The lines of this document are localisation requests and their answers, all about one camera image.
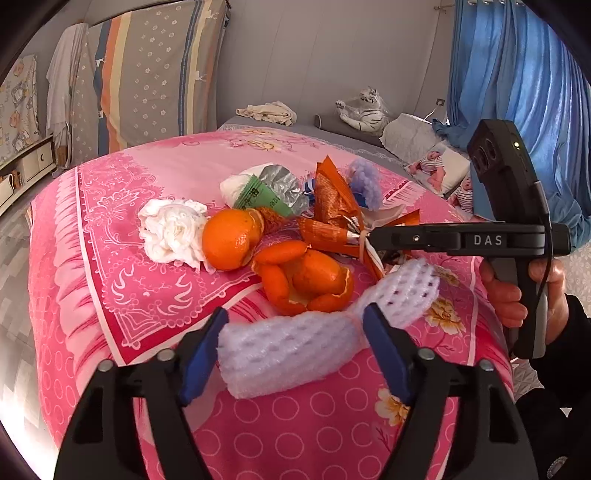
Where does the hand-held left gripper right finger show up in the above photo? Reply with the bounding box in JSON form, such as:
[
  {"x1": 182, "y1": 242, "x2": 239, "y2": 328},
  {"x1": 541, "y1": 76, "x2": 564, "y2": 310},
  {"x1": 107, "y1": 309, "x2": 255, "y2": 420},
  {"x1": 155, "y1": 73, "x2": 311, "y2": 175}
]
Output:
[{"x1": 362, "y1": 305, "x2": 539, "y2": 480}]

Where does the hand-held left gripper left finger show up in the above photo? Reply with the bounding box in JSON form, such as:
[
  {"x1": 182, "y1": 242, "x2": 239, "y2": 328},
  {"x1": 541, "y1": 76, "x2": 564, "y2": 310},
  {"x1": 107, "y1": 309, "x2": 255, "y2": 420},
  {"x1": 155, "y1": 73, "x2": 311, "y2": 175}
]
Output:
[{"x1": 53, "y1": 307, "x2": 229, "y2": 480}]

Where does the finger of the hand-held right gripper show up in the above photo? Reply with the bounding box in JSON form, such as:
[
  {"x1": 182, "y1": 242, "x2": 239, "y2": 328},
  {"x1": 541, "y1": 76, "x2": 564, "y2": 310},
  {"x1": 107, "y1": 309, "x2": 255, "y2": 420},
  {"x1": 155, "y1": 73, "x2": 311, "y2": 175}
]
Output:
[{"x1": 368, "y1": 224, "x2": 462, "y2": 254}]

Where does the white foam fruit net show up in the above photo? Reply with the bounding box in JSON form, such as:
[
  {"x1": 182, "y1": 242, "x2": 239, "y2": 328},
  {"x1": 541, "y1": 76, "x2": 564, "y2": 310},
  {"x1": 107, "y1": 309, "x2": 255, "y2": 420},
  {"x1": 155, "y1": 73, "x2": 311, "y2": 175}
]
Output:
[{"x1": 217, "y1": 257, "x2": 441, "y2": 400}]

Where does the orange mesh-print snack wrapper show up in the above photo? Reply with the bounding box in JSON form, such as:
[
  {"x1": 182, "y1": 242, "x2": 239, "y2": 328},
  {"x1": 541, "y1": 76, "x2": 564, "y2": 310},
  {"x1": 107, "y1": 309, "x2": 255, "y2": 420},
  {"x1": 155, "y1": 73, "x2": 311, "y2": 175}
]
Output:
[{"x1": 253, "y1": 156, "x2": 421, "y2": 280}]

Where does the orange tangerine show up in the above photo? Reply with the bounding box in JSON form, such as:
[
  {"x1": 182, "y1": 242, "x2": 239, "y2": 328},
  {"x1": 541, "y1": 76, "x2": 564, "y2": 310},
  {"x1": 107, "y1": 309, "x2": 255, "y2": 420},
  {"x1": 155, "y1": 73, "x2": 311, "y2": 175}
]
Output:
[{"x1": 202, "y1": 209, "x2": 266, "y2": 272}]

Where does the person's right forearm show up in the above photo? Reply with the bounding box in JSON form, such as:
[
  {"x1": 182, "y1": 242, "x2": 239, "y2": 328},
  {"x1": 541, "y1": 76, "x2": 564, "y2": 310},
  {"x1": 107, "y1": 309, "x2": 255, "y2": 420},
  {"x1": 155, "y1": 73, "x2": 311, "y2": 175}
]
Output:
[{"x1": 515, "y1": 293, "x2": 591, "y2": 480}]

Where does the person's right hand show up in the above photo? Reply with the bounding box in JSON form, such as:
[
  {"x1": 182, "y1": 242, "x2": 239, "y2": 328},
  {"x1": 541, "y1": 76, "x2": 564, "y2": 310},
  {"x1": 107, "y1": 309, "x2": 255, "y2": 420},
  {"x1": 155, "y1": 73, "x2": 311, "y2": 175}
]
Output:
[{"x1": 479, "y1": 257, "x2": 568, "y2": 344}]

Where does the purple foam fruit net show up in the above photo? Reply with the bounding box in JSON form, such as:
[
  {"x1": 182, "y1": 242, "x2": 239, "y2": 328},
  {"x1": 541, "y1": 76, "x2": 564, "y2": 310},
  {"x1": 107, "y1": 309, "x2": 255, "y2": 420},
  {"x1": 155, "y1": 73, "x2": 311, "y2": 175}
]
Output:
[{"x1": 346, "y1": 158, "x2": 384, "y2": 210}]

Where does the pink floral blanket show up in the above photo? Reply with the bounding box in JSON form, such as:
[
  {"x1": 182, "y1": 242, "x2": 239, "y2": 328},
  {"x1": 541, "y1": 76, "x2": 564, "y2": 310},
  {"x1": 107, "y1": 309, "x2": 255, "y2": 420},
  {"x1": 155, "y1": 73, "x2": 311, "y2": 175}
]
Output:
[{"x1": 28, "y1": 128, "x2": 515, "y2": 480}]

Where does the orange tangerine peel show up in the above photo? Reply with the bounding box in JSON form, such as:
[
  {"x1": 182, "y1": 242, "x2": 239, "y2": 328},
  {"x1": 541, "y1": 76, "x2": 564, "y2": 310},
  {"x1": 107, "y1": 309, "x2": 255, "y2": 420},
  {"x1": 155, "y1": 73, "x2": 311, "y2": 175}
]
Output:
[{"x1": 252, "y1": 241, "x2": 355, "y2": 317}]

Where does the white quilted pillow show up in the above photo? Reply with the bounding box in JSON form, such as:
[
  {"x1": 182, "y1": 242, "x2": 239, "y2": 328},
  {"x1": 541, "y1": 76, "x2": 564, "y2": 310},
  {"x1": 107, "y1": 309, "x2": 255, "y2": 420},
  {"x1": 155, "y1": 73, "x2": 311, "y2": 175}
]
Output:
[{"x1": 381, "y1": 113, "x2": 444, "y2": 162}]

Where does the blue curtain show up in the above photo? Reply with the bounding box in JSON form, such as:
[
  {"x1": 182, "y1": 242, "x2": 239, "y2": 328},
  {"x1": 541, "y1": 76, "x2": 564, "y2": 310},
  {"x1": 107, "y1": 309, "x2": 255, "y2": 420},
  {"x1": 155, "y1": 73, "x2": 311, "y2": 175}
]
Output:
[{"x1": 431, "y1": 0, "x2": 591, "y2": 250}]

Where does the white crumpled tissue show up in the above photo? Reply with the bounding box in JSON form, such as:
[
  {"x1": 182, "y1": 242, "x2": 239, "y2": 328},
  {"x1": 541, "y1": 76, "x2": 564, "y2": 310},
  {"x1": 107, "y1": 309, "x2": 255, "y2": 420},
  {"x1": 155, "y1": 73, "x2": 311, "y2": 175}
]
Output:
[{"x1": 137, "y1": 198, "x2": 208, "y2": 271}]

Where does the plush white tiger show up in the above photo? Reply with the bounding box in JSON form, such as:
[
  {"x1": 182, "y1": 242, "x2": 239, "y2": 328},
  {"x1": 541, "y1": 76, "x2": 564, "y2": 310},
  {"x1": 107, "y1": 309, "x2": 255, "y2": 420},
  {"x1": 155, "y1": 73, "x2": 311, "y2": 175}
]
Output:
[{"x1": 335, "y1": 86, "x2": 392, "y2": 136}]

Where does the grey bolster pillow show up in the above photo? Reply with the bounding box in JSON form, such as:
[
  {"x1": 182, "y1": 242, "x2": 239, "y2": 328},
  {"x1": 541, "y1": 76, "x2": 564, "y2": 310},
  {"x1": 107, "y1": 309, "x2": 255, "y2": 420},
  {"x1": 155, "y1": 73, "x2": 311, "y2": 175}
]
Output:
[{"x1": 314, "y1": 113, "x2": 386, "y2": 148}]

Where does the silver snack bag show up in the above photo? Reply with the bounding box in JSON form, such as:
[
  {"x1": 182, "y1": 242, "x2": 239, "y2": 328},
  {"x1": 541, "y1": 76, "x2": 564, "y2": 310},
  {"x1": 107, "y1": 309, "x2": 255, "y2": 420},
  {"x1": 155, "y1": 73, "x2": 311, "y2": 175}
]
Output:
[{"x1": 233, "y1": 165, "x2": 315, "y2": 217}]

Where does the beige crumpled cloth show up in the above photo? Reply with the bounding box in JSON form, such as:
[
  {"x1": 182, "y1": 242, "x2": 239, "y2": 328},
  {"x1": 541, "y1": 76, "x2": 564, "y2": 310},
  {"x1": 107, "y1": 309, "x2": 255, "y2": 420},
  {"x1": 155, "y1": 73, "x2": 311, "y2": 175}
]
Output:
[{"x1": 235, "y1": 100, "x2": 296, "y2": 126}]

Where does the white dresser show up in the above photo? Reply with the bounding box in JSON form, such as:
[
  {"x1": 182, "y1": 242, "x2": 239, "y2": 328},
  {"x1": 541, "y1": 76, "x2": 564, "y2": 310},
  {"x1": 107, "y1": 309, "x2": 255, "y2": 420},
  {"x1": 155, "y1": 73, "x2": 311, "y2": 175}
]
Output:
[{"x1": 0, "y1": 134, "x2": 58, "y2": 208}]

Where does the striped hanging bedsheet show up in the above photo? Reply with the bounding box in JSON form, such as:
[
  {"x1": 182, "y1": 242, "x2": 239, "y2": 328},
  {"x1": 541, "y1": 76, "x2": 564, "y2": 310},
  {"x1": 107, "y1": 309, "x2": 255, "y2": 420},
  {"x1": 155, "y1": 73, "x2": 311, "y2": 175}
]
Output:
[{"x1": 69, "y1": 0, "x2": 232, "y2": 162}]

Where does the cartoon print cloth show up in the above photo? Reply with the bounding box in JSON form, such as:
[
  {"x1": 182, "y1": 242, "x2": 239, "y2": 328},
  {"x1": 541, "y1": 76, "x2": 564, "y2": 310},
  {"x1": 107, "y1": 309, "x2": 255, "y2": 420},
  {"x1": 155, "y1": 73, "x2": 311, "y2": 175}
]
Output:
[{"x1": 0, "y1": 54, "x2": 38, "y2": 162}]

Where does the white hanging garment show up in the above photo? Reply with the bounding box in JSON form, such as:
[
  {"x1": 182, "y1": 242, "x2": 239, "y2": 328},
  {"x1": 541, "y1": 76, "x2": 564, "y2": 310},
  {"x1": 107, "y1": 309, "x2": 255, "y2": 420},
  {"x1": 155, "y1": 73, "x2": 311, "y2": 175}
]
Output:
[{"x1": 46, "y1": 23, "x2": 88, "y2": 139}]

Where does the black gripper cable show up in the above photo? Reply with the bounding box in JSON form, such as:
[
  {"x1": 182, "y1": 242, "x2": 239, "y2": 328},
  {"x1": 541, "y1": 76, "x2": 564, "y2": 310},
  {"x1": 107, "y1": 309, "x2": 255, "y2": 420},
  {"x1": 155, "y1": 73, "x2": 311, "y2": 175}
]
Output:
[{"x1": 531, "y1": 181, "x2": 554, "y2": 301}]

